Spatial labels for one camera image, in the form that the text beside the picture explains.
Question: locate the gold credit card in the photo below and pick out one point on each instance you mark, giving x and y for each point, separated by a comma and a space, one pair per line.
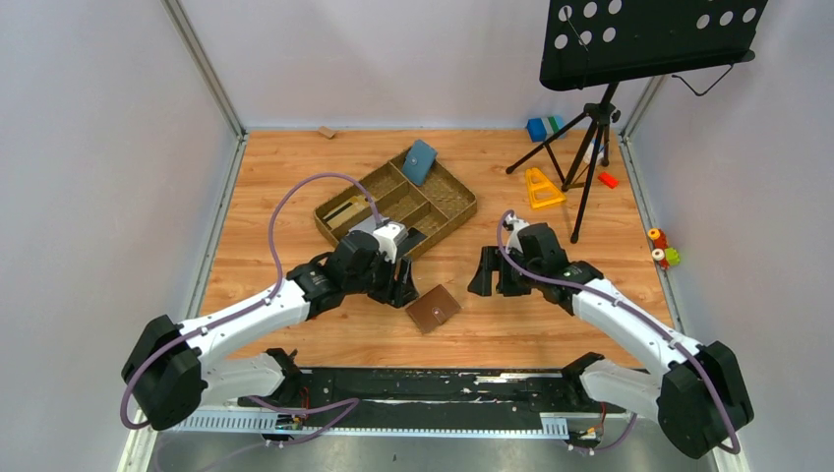
345, 210

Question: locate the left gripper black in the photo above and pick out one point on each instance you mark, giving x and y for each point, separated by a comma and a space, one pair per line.
396, 276

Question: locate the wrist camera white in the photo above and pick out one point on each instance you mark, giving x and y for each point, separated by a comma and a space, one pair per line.
513, 225
388, 236

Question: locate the blue green white blocks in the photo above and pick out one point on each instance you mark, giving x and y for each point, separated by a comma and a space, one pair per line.
542, 128

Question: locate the silver grey card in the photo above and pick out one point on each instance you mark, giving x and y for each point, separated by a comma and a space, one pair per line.
368, 225

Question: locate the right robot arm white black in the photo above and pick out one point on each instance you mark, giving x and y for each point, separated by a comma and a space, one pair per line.
694, 391

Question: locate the brown leather card holder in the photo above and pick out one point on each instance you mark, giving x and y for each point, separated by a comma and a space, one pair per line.
433, 309

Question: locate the small cardboard piece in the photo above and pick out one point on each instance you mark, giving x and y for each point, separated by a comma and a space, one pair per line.
327, 132

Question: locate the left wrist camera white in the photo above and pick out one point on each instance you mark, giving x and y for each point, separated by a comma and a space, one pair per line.
388, 236

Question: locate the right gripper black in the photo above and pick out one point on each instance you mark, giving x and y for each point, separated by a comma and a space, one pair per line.
498, 272

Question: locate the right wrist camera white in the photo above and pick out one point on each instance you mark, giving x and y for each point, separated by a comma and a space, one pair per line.
513, 225

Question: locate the orange green toy pieces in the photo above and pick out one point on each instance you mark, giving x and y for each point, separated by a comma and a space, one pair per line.
663, 254

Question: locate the small red block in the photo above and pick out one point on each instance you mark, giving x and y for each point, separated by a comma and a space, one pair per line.
608, 180

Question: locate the woven divided basket tray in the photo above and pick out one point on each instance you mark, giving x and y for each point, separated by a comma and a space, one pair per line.
437, 208

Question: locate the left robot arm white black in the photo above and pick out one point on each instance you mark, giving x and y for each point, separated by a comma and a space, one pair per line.
175, 368

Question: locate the blue leather card holder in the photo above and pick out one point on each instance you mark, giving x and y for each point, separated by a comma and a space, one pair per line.
418, 162

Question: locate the yellow triangular toy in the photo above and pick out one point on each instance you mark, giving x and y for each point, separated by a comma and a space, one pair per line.
542, 192

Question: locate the black music stand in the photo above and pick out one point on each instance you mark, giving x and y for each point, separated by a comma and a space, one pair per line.
605, 43

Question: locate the black card in basket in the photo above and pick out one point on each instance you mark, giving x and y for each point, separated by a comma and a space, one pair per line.
409, 246

